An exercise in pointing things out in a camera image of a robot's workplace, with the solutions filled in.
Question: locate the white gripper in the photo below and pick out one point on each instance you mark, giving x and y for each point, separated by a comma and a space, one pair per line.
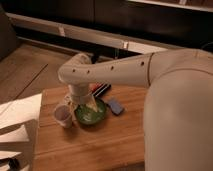
81, 95

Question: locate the green ceramic bowl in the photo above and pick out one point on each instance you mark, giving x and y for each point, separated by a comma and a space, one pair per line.
88, 116

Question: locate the blue sponge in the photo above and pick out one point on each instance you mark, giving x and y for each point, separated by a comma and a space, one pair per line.
115, 106

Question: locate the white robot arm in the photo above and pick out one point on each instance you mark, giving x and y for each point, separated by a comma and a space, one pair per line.
178, 108

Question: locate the small white bottle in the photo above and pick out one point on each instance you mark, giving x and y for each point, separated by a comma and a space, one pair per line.
67, 99

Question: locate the white paper sheets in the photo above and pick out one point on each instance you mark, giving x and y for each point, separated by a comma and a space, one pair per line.
18, 129

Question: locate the red and black packet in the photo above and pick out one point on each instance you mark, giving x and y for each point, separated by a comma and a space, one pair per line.
99, 89

